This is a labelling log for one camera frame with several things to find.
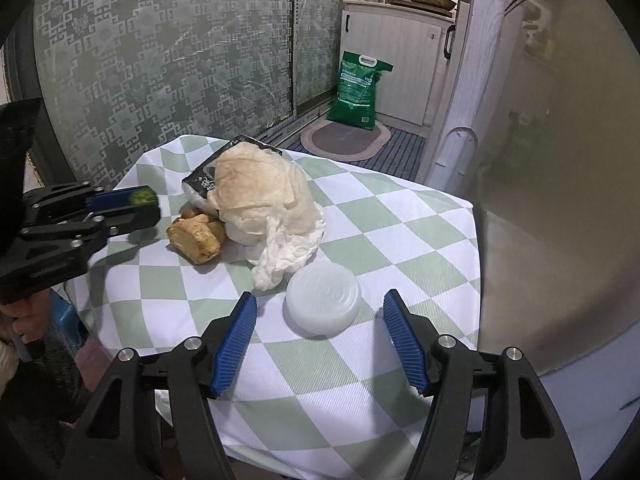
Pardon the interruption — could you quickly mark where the white rounded panel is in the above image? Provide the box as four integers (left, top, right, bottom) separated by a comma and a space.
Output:
435, 127, 476, 186

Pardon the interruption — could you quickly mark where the person's left forearm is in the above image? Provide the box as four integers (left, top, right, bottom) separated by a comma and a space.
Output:
0, 342, 22, 401

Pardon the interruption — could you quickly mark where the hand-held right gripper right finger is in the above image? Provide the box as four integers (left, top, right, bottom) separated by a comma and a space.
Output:
382, 289, 583, 480

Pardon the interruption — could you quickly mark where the white round plastic lid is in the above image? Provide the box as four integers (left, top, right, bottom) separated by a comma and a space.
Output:
284, 261, 362, 337

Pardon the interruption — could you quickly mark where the white kitchen cabinet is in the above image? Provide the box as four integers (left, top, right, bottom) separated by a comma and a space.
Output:
342, 0, 458, 128

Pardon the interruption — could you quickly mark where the black tissue packet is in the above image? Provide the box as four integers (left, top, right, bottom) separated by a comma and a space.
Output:
181, 134, 283, 211

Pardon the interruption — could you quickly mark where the striped dark floor mat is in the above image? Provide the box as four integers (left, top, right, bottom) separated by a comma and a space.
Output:
260, 120, 428, 181

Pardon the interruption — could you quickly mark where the white refrigerator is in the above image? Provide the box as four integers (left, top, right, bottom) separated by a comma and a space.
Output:
470, 0, 640, 376

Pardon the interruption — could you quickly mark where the blue plastic object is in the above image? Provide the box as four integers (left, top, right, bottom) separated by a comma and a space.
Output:
49, 289, 85, 352

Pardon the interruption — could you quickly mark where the grey oval floor mat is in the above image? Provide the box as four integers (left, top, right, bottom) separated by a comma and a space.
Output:
300, 120, 392, 162

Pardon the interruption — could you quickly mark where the brown ginger root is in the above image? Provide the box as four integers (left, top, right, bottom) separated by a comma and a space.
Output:
166, 212, 228, 264

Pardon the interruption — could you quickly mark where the patterned frosted glass door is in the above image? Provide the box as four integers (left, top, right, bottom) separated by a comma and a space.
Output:
32, 0, 296, 196
292, 0, 358, 106

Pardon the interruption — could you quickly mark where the green checkered tablecloth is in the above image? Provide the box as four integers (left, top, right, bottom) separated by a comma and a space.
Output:
67, 134, 483, 480

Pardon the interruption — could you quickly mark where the person's left hand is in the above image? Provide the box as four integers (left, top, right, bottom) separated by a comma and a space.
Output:
0, 305, 51, 361

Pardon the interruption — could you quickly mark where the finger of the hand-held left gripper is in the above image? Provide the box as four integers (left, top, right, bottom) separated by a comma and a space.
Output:
22, 182, 161, 226
19, 207, 162, 261

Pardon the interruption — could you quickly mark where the green rice bag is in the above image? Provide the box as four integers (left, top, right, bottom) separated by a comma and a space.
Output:
327, 51, 394, 131

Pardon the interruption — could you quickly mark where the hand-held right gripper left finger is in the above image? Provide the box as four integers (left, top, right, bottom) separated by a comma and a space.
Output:
57, 291, 258, 480

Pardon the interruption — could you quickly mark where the white tissue paper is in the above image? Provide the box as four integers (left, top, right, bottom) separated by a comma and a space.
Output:
205, 141, 327, 291

